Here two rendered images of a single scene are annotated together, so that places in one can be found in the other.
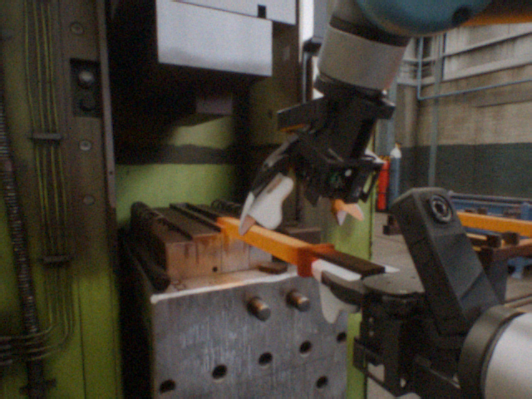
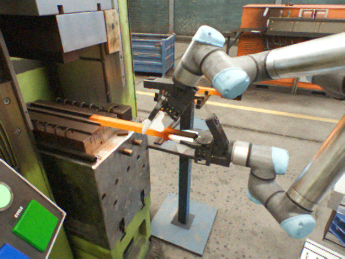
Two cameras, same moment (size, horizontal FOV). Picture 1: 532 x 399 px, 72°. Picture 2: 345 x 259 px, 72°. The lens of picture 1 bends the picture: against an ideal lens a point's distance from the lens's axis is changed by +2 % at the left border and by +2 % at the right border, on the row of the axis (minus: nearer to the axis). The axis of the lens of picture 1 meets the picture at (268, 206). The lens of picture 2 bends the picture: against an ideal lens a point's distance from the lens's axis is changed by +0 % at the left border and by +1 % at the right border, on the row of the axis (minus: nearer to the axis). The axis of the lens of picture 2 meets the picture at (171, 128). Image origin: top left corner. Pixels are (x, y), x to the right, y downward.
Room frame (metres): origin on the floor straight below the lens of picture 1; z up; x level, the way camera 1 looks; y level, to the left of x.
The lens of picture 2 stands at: (-0.12, 0.38, 1.41)
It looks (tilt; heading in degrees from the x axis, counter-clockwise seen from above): 29 degrees down; 320
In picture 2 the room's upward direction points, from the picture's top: straight up
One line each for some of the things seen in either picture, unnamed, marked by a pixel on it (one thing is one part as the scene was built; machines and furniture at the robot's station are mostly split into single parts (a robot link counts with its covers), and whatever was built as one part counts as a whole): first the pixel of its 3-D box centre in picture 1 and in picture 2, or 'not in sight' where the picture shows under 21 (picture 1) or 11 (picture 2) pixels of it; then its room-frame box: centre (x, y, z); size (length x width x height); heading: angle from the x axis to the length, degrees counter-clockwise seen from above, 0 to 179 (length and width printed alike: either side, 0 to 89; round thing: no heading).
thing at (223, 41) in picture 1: (185, 68); (33, 26); (0.82, 0.18, 1.32); 0.42 x 0.20 x 0.10; 28
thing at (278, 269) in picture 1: (273, 268); (122, 132); (0.65, -0.01, 0.92); 0.04 x 0.03 x 0.01; 55
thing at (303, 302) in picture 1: (298, 301); (137, 142); (0.62, -0.05, 0.87); 0.04 x 0.03 x 0.03; 28
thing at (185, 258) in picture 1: (190, 230); (59, 123); (0.82, 0.18, 0.96); 0.42 x 0.20 x 0.09; 28
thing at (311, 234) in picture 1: (290, 239); (116, 113); (0.77, -0.05, 0.95); 0.12 x 0.08 x 0.06; 28
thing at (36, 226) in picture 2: not in sight; (36, 225); (0.31, 0.38, 1.01); 0.07 x 0.05 x 0.07; 143
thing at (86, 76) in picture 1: (87, 90); not in sight; (0.68, 0.33, 1.24); 0.03 x 0.03 x 0.07; 28
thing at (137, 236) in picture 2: not in sight; (94, 230); (0.86, 0.14, 0.23); 0.55 x 0.37 x 0.47; 28
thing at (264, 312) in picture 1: (259, 309); (127, 152); (0.58, 0.02, 0.87); 0.04 x 0.03 x 0.03; 28
